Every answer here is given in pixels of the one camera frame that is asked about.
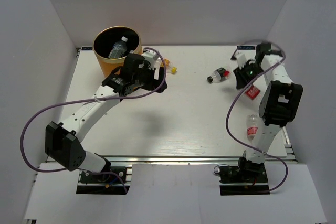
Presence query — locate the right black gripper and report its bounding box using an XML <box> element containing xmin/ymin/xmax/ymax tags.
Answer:
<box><xmin>233</xmin><ymin>61</ymin><xmax>265</xmax><ymax>89</ymax></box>

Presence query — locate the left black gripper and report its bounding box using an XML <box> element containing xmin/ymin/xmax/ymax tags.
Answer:
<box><xmin>133</xmin><ymin>63</ymin><xmax>167</xmax><ymax>93</ymax></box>

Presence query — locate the water bottle blue label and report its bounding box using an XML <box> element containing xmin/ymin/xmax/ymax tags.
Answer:
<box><xmin>108</xmin><ymin>36</ymin><xmax>128</xmax><ymax>59</ymax></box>

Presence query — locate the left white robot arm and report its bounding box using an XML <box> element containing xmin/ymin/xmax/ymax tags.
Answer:
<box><xmin>45</xmin><ymin>48</ymin><xmax>167</xmax><ymax>182</ymax></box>

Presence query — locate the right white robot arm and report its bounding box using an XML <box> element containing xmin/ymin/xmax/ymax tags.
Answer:
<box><xmin>234</xmin><ymin>42</ymin><xmax>303</xmax><ymax>182</ymax></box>

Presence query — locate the orange cylindrical bin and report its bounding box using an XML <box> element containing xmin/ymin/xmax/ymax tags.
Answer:
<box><xmin>93</xmin><ymin>26</ymin><xmax>143</xmax><ymax>77</ymax></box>

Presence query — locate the clear bottle yellow cap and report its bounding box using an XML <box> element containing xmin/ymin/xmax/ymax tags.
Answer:
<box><xmin>155</xmin><ymin>59</ymin><xmax>177</xmax><ymax>74</ymax></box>

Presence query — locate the clear bottle black label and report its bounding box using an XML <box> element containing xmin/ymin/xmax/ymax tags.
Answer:
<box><xmin>207</xmin><ymin>67</ymin><xmax>230</xmax><ymax>83</ymax></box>

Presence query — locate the clear bottle red label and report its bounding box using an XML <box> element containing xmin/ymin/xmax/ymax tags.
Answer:
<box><xmin>246</xmin><ymin>114</ymin><xmax>259</xmax><ymax>142</ymax></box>

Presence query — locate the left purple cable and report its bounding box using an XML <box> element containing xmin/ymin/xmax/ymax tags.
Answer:
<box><xmin>20</xmin><ymin>47</ymin><xmax>166</xmax><ymax>174</ymax></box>

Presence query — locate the purple cable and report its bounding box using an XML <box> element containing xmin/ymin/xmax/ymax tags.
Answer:
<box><xmin>20</xmin><ymin>47</ymin><xmax>166</xmax><ymax>174</ymax></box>
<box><xmin>225</xmin><ymin>39</ymin><xmax>289</xmax><ymax>193</ymax></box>

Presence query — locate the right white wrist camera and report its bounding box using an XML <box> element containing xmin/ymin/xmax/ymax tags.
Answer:
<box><xmin>231</xmin><ymin>51</ymin><xmax>247</xmax><ymax>69</ymax></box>

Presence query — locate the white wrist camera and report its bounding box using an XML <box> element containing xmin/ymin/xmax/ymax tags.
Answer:
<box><xmin>141</xmin><ymin>49</ymin><xmax>159</xmax><ymax>69</ymax></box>
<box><xmin>231</xmin><ymin>51</ymin><xmax>247</xmax><ymax>69</ymax></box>

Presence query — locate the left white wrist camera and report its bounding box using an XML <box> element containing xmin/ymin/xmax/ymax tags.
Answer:
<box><xmin>141</xmin><ymin>49</ymin><xmax>159</xmax><ymax>69</ymax></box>

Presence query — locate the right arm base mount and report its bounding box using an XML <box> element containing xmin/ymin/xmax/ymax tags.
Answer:
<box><xmin>213</xmin><ymin>164</ymin><xmax>270</xmax><ymax>196</ymax></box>

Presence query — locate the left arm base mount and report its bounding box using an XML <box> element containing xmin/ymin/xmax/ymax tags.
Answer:
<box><xmin>76</xmin><ymin>166</ymin><xmax>131</xmax><ymax>195</ymax></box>

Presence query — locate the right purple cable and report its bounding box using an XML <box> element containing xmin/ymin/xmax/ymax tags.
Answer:
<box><xmin>225</xmin><ymin>39</ymin><xmax>289</xmax><ymax>193</ymax></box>

